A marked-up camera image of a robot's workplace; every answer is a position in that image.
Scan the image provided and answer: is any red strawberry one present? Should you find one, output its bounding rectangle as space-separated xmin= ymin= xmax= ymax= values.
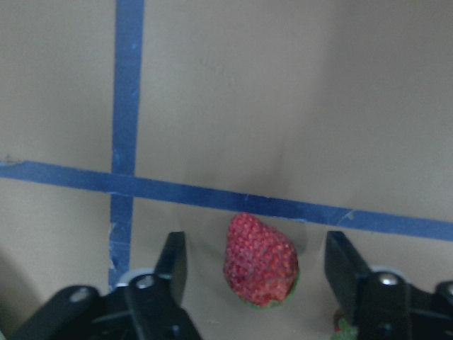
xmin=223 ymin=212 xmax=300 ymax=308

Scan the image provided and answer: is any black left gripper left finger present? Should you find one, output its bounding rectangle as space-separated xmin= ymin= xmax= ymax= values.
xmin=154 ymin=232 xmax=187 ymax=307

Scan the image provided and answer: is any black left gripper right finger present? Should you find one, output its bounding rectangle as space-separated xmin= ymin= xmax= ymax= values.
xmin=324 ymin=231 xmax=371 ymax=319

